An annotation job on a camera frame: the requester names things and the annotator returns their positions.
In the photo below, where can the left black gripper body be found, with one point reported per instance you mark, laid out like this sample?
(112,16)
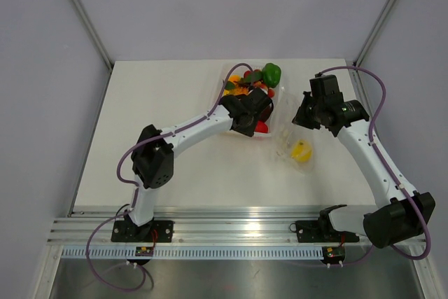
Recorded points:
(248,129)

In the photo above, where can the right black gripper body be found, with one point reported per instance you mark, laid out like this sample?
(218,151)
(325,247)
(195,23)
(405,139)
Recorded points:
(308,114)

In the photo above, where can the red tomato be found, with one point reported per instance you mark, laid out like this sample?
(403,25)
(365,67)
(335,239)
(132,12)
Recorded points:
(261,127)

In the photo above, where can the red lychee bunch with leaves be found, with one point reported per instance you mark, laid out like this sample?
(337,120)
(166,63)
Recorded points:
(253,79)

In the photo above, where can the clear zip top bag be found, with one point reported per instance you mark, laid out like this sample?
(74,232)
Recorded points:
(284,134)

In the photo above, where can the yellow lemon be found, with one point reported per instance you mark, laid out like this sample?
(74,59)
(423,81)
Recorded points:
(302,151)

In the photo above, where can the dark red plum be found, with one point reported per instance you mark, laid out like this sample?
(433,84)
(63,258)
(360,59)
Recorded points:
(267,113)

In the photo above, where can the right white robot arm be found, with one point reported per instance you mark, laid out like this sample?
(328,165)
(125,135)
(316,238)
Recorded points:
(400,211)

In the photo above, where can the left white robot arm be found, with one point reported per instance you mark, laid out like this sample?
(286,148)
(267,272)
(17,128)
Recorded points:
(155,151)

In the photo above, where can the orange spiky horned melon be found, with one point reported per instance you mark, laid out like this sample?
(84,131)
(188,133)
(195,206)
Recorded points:
(235,88)

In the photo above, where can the white plastic basket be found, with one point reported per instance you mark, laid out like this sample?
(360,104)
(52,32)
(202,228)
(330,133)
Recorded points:
(228,70)

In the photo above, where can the green bell pepper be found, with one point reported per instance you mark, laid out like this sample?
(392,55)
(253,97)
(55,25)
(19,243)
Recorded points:
(271,75)

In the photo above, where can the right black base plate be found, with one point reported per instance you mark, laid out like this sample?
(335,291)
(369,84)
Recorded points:
(314,232)

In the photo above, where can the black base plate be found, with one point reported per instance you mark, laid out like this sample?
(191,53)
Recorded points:
(154,231)
(314,232)

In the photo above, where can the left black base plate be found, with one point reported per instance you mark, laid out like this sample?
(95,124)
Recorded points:
(154,231)

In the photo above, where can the aluminium mounting rail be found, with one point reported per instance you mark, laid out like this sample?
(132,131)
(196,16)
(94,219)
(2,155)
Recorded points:
(223,226)

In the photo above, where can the white slotted cable duct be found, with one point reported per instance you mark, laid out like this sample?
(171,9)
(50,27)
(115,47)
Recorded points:
(196,252)

